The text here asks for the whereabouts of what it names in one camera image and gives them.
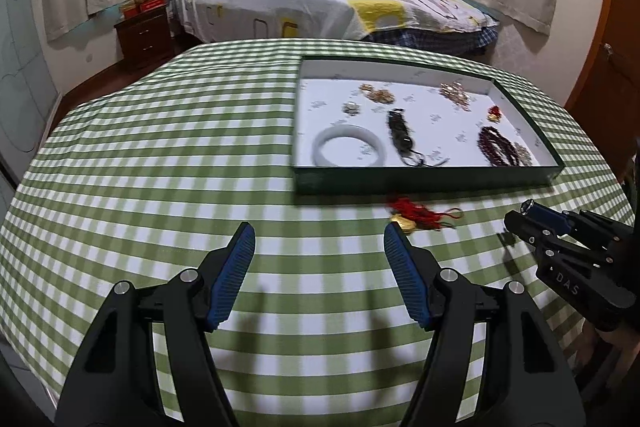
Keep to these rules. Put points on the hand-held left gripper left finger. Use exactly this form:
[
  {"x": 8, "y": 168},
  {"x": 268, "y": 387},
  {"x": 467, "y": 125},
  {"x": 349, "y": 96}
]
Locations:
[{"x": 232, "y": 277}]

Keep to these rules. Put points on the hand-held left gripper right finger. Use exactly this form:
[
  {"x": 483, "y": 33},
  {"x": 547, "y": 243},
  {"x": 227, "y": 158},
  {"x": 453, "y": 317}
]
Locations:
[{"x": 405, "y": 277}]

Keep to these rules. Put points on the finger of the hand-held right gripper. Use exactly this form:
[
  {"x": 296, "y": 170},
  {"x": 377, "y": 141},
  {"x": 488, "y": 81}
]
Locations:
[
  {"x": 522, "y": 227},
  {"x": 550, "y": 217}
]

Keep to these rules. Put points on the red tassel gold charm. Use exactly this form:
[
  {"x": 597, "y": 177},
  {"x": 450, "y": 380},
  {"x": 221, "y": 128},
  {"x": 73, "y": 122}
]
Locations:
[{"x": 417, "y": 217}]

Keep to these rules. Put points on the green shallow box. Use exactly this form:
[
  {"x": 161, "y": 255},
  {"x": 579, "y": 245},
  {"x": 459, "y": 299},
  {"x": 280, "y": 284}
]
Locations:
[{"x": 350, "y": 181}]

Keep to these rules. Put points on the red knot gold charm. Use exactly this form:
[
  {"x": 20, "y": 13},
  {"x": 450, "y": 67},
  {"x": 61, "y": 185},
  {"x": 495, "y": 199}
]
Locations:
[{"x": 494, "y": 113}]

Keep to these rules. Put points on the dark braided bead pendant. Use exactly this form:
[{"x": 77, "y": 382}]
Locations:
[{"x": 400, "y": 132}]

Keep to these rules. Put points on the small crystal brooch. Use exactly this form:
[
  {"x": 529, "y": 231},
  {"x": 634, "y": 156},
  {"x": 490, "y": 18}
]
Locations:
[{"x": 351, "y": 108}]

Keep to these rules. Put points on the gold pearl brooch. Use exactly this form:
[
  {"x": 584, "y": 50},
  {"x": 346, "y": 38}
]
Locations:
[{"x": 378, "y": 95}]

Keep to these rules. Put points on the person's right hand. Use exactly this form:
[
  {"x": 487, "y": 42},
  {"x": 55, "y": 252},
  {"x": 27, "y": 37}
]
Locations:
[{"x": 595, "y": 349}]

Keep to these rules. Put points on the green checked tablecloth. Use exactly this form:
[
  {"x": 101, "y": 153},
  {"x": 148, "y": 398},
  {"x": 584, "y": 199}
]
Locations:
[{"x": 175, "y": 157}]

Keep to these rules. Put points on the brown wooden door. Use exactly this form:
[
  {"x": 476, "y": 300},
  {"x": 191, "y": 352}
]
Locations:
[{"x": 615, "y": 82}]

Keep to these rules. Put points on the white jade bangle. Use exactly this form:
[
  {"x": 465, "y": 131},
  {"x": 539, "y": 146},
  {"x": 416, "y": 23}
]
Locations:
[{"x": 320, "y": 147}]

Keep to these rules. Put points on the blue plaid bed sheet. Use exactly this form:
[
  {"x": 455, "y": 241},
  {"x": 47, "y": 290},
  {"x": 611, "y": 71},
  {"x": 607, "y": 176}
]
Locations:
[{"x": 440, "y": 39}]

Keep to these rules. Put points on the dark wooden nightstand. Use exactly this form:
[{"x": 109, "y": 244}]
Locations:
[{"x": 145, "y": 42}]

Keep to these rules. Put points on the bed with patterned cover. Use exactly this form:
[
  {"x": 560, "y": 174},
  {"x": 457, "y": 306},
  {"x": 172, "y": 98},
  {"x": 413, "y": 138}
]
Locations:
[{"x": 300, "y": 7}]

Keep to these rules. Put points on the small red box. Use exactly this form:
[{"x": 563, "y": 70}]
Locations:
[{"x": 130, "y": 11}]

